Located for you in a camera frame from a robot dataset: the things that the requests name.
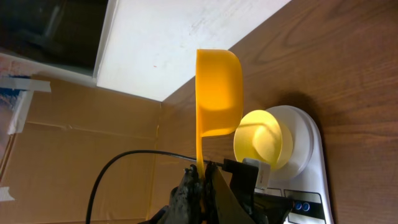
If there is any pale yellow bowl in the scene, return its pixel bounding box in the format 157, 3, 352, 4
233, 110, 294, 170

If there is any cardboard panel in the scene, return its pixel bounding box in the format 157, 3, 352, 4
1, 79, 160, 223

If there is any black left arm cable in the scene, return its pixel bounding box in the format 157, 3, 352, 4
85, 150, 224, 224

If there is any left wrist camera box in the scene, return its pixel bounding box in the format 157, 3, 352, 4
243, 158, 271, 190

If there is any white digital kitchen scale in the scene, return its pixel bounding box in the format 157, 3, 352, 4
255, 105, 334, 224

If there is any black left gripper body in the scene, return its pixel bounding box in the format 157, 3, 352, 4
222, 159, 294, 224

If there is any yellow measuring scoop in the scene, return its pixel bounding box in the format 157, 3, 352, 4
195, 49, 243, 178

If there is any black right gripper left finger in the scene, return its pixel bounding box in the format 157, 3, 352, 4
164, 164, 203, 224

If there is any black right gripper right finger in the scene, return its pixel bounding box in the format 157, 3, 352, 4
205, 161, 257, 223

